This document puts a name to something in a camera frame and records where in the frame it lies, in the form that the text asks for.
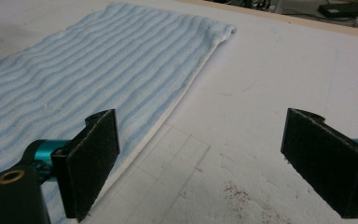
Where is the light blue striped towel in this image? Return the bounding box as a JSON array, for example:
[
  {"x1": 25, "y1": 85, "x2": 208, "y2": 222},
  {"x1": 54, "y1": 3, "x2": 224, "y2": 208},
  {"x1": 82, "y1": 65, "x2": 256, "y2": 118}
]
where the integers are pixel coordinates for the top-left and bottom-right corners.
[{"x1": 0, "y1": 2, "x2": 238, "y2": 224}]

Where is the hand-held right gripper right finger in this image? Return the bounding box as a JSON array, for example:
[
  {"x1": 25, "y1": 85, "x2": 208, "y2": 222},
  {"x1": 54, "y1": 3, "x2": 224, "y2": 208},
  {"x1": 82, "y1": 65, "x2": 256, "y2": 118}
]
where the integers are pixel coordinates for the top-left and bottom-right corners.
[{"x1": 280, "y1": 107, "x2": 358, "y2": 219}]

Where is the white grid mat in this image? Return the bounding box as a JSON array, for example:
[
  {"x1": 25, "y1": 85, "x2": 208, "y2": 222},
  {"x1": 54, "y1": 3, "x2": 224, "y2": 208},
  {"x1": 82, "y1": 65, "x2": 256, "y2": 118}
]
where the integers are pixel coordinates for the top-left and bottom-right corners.
[{"x1": 0, "y1": 0, "x2": 358, "y2": 224}]

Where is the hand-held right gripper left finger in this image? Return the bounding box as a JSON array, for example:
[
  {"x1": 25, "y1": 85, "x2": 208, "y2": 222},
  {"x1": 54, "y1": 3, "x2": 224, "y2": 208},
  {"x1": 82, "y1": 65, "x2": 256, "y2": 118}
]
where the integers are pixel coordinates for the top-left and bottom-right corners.
[{"x1": 50, "y1": 108, "x2": 121, "y2": 223}]

